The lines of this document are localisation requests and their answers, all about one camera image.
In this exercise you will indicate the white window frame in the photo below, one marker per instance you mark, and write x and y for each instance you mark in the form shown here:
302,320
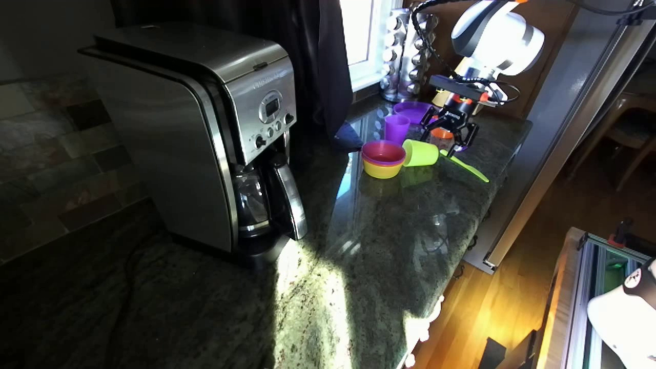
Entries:
361,34

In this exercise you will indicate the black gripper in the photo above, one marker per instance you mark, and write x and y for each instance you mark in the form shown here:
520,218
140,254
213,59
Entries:
462,115

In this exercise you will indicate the yellow-green plastic cup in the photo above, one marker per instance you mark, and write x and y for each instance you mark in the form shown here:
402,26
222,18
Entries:
420,154

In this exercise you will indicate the metal framed bin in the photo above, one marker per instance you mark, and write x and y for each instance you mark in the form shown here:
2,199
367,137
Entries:
570,308

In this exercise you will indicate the blue plastic cup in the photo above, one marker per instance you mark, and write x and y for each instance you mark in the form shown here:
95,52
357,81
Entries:
348,135

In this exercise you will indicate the orange plastic cup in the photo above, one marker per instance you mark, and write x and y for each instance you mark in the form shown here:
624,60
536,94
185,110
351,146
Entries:
442,140

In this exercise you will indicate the yellow plastic bowl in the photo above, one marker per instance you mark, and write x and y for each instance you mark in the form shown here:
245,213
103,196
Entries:
382,173

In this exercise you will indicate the purple plastic cup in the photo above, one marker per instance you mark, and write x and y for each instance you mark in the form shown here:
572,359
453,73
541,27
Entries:
395,129

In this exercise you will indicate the yellow-green plastic spoon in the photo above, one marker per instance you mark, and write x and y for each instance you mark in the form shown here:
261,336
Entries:
471,170

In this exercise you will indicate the grey metal beam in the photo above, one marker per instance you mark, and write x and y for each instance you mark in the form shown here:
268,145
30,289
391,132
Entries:
545,156

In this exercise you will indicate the black floor object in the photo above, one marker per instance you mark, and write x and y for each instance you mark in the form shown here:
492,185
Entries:
492,356

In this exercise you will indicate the black clamp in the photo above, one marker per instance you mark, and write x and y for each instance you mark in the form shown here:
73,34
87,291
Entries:
639,12

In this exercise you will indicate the pink plastic bowl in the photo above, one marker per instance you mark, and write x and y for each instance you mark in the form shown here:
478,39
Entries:
382,154

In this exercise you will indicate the glass coffee carafe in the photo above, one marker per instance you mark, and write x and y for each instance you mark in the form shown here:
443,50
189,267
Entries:
249,197

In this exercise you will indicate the stainless steel coffee maker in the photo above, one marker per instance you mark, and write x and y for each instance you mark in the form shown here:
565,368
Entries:
170,135

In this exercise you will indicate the wooden chair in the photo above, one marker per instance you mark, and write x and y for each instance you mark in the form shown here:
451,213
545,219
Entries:
631,135

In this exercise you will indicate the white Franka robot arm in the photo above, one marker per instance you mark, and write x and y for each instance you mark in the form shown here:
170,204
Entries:
504,41

